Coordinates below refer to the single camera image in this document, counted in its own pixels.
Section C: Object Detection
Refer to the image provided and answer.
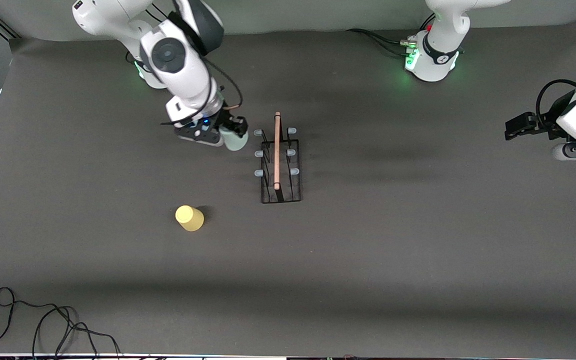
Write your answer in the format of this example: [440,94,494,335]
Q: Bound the pale green plastic cup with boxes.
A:
[219,125,249,152]

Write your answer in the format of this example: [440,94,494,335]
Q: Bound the black wire cup holder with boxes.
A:
[253,111,303,205]

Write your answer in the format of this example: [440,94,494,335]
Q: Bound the yellow plastic cup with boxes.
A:
[175,205,205,232]

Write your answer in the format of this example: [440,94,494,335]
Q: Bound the black left arm base cables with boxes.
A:
[345,13,437,59]

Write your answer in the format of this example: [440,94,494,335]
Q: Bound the loose black table cable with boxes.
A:
[0,286,123,360]

